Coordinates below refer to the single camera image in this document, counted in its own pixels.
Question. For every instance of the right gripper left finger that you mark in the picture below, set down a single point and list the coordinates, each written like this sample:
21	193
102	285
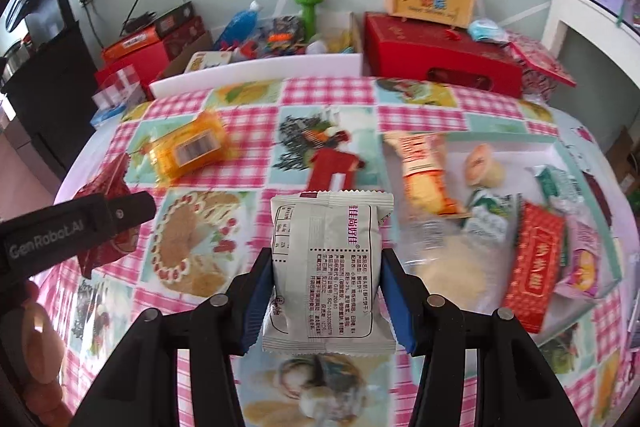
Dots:
138	385

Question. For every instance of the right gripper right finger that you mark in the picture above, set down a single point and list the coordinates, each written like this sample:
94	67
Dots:
515	385

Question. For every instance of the red patterned cake packet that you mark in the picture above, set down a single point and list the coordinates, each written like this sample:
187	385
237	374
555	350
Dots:
538	251

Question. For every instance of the clear bag of buns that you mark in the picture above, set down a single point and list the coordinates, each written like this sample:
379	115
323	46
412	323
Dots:
464	267

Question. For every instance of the pink snack packet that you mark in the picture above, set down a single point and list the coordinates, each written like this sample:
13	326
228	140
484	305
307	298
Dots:
579	277

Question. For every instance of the green white small packet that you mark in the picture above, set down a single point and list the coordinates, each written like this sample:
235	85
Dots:
491	216

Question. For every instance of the orange cake snack packet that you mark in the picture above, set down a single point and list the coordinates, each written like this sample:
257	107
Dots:
202	142

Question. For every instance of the white printed snack packet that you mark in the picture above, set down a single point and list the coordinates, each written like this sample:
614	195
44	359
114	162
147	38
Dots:
326	255

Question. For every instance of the beige orange chips packet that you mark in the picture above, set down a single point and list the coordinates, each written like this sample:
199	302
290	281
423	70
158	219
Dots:
423	170

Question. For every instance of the green silver snack packet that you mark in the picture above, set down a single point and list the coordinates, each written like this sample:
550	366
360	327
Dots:
560	190

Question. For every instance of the red white-striped snack packet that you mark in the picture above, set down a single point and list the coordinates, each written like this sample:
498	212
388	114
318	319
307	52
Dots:
333	170

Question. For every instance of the person's left hand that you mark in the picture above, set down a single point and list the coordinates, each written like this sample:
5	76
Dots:
31	357

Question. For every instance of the blue white tissue box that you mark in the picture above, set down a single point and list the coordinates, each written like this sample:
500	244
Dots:
103	115

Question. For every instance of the black cabinet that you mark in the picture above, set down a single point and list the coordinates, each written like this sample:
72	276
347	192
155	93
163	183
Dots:
52	91

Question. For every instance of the teal rimmed white tray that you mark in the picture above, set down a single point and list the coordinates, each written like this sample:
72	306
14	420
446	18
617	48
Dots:
518	152

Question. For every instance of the clear plastic box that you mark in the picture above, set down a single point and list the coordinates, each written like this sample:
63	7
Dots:
119	88

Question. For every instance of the pink checked tablecloth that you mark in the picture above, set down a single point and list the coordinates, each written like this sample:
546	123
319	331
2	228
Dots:
267	120

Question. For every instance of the red carton box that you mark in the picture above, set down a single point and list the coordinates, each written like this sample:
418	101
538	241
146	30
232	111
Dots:
147	64

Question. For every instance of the orange long box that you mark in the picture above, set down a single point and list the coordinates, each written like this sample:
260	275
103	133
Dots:
128	44

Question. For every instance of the white card box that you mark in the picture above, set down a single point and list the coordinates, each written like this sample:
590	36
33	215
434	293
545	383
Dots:
208	59

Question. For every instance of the blue water bottle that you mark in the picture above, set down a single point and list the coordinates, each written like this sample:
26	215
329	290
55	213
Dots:
239	28

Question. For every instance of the colourful toy pile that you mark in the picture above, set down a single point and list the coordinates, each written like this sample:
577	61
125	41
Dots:
280	36

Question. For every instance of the red patterned box lid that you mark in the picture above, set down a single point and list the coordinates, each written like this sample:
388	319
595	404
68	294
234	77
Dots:
536	57

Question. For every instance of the white foam board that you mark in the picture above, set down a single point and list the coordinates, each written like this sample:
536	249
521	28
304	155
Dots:
194	81

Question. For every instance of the large red gift box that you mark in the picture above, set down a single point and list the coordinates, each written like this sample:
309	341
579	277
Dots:
423	51

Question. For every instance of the light blue wipes pack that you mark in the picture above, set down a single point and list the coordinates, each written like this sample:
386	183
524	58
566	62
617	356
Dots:
486	30

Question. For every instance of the white shelf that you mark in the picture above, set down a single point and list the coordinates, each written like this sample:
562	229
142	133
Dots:
620	44

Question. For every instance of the cardboard box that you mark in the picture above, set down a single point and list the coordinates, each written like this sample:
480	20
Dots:
334	28

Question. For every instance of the green dumbbell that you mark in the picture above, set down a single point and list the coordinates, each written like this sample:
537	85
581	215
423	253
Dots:
309	16

